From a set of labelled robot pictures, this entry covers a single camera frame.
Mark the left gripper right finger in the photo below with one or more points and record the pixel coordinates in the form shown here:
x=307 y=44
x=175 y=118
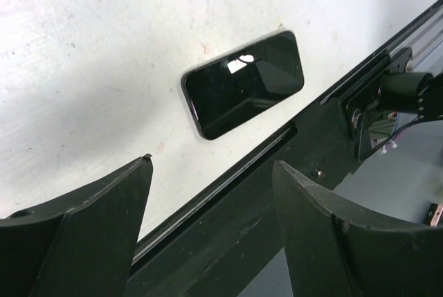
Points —
x=335 y=247

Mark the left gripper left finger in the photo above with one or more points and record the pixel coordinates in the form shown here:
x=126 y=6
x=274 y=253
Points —
x=81 y=243

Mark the black phone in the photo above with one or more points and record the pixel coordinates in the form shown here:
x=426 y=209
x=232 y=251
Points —
x=236 y=87

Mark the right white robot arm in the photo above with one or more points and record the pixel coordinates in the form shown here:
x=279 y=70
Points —
x=412 y=93

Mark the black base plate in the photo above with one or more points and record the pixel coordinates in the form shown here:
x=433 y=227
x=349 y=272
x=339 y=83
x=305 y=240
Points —
x=228 y=239

